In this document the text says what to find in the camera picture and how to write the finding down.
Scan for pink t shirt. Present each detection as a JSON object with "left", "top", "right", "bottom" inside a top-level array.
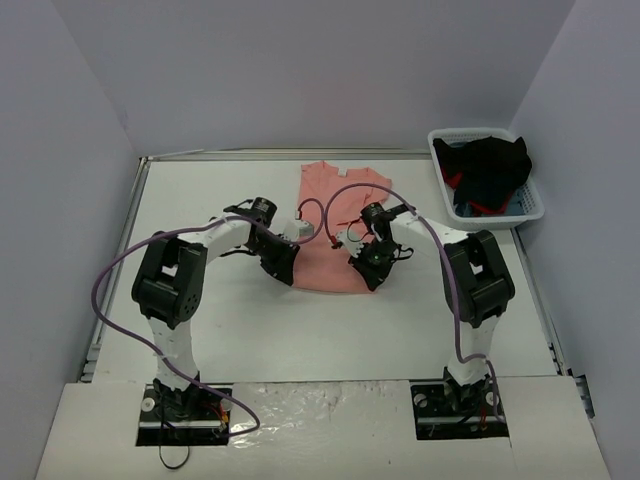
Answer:
[{"left": 293, "top": 161, "right": 392, "bottom": 294}]

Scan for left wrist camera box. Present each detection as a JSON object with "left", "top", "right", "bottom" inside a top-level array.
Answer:
[{"left": 281, "top": 219, "right": 315, "bottom": 243}]

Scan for black and red clothes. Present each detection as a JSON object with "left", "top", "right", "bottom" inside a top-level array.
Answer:
[{"left": 432, "top": 136, "right": 532, "bottom": 217}]

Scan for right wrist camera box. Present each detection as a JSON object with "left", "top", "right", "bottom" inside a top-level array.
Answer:
[{"left": 336, "top": 230, "right": 368, "bottom": 258}]

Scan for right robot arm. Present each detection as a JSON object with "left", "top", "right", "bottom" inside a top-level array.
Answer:
[{"left": 337, "top": 203, "right": 515, "bottom": 413}]

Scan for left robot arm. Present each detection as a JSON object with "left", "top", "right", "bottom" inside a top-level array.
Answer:
[{"left": 131, "top": 197, "right": 314, "bottom": 418}]

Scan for black loop cable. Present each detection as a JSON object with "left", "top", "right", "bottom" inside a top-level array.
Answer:
[{"left": 157, "top": 442, "right": 193, "bottom": 471}]

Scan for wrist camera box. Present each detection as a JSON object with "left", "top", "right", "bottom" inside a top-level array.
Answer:
[
  {"left": 281, "top": 219, "right": 315, "bottom": 243},
  {"left": 336, "top": 230, "right": 368, "bottom": 258}
]

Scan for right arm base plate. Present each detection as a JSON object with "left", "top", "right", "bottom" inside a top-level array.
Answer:
[{"left": 410, "top": 378, "right": 509, "bottom": 441}]

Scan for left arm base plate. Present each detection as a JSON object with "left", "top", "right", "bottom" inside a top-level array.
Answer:
[{"left": 136, "top": 383, "right": 230, "bottom": 447}]

